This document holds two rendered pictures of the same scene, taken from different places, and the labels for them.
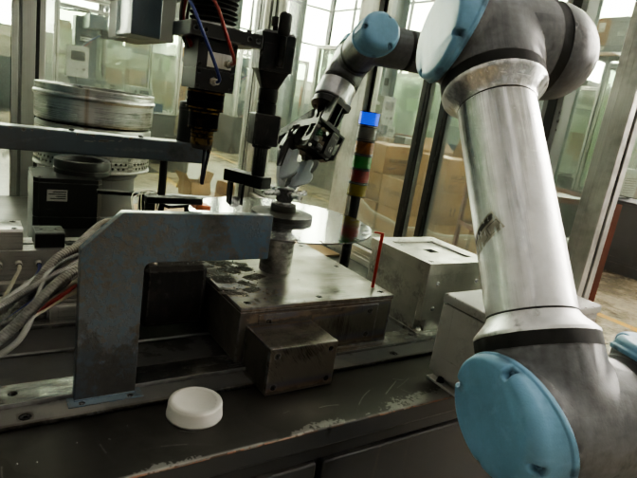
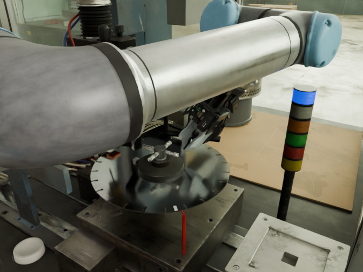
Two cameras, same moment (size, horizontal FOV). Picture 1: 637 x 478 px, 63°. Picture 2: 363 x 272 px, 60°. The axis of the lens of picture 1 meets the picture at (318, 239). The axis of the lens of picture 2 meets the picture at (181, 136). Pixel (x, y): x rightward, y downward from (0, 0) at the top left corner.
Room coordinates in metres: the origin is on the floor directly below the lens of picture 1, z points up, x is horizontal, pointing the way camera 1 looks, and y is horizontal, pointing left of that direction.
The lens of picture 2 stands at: (0.73, -0.55, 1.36)
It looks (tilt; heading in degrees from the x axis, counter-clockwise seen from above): 27 degrees down; 68
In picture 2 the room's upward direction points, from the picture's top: straight up
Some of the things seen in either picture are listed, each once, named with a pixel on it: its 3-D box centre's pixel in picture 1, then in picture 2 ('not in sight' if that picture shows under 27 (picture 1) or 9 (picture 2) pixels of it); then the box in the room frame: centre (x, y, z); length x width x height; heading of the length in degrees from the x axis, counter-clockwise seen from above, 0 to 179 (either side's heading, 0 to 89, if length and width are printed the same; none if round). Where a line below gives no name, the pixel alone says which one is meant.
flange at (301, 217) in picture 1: (282, 210); (160, 162); (0.93, 0.07, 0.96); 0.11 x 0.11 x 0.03
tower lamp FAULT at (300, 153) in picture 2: (359, 175); (294, 149); (1.20, -0.07, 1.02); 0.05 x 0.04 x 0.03; 35
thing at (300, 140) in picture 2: (361, 161); (296, 136); (1.20, -0.07, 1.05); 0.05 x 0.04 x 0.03; 35
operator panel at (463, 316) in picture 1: (516, 340); not in sight; (0.84, -0.36, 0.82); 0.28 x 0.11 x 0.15; 125
